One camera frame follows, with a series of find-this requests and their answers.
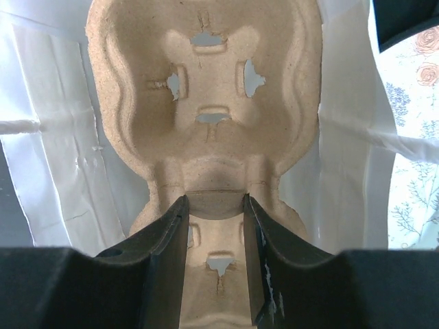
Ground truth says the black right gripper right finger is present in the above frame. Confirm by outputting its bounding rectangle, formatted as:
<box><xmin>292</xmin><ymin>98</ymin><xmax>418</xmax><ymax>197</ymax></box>
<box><xmin>243</xmin><ymin>195</ymin><xmax>438</xmax><ymax>328</ymax></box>

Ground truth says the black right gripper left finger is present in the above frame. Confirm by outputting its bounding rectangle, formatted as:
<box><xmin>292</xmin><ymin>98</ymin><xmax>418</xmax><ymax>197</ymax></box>
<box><xmin>1</xmin><ymin>196</ymin><xmax>189</xmax><ymax>328</ymax></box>

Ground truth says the light blue paper bag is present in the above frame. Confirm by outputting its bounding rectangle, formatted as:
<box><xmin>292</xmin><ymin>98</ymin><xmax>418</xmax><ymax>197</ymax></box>
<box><xmin>0</xmin><ymin>0</ymin><xmax>439</xmax><ymax>258</ymax></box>

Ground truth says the pulp cup carrier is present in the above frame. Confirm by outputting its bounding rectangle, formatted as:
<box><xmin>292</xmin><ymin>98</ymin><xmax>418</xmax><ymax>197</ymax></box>
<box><xmin>86</xmin><ymin>1</ymin><xmax>322</xmax><ymax>328</ymax></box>

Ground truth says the floral table mat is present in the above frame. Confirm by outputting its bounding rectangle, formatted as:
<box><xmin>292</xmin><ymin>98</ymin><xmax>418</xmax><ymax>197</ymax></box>
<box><xmin>375</xmin><ymin>23</ymin><xmax>439</xmax><ymax>251</ymax></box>

